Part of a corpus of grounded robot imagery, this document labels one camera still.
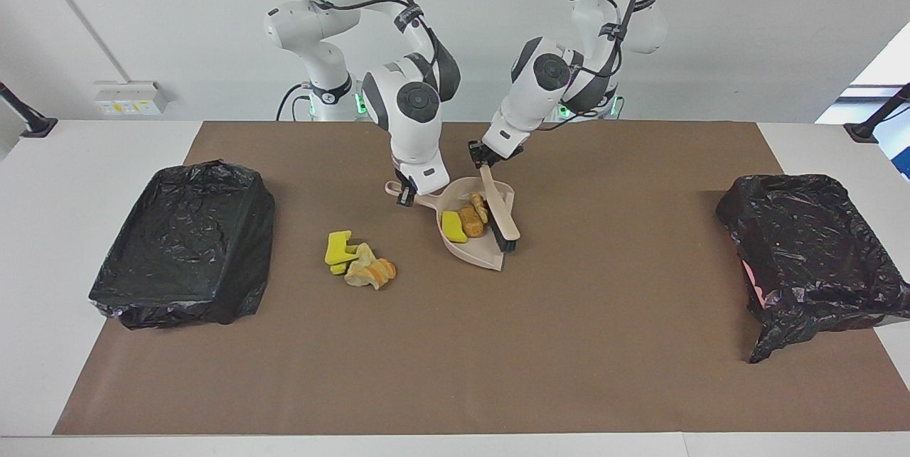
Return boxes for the yellow wedge sponge piece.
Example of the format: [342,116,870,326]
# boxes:
[441,210,469,244]

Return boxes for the beige hand brush black bristles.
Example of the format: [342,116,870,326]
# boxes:
[480,164,521,253]

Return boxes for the brown toy bread roll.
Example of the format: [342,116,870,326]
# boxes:
[459,205,486,238]

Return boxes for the orange striped toy croissant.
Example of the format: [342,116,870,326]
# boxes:
[355,258,397,291]

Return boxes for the pale toy bread slice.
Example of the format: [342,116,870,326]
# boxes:
[346,242,378,289]

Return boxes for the yellow notched sponge piece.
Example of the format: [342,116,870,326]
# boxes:
[325,230,360,265]

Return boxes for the beige plastic dustpan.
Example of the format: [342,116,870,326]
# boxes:
[385,176,515,272]

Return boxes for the bin lined with black bag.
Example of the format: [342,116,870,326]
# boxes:
[88,160,276,330]

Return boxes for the pink bin under black bag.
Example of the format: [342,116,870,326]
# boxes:
[716,173,910,364]

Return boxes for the brown table mat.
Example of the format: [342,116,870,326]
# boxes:
[53,121,910,435]

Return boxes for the black clamp stand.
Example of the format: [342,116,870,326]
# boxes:
[0,82,58,138]
[844,84,910,144]

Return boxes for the bright window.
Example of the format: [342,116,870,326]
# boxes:
[815,22,910,181]

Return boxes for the black right base cable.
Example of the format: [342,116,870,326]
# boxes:
[276,82,314,122]

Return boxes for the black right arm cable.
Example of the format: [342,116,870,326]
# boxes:
[249,0,445,88]

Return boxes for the white wall socket box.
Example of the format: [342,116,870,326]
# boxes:
[94,80,169,117]

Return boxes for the white wall conduit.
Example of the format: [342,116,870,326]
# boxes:
[27,0,136,85]

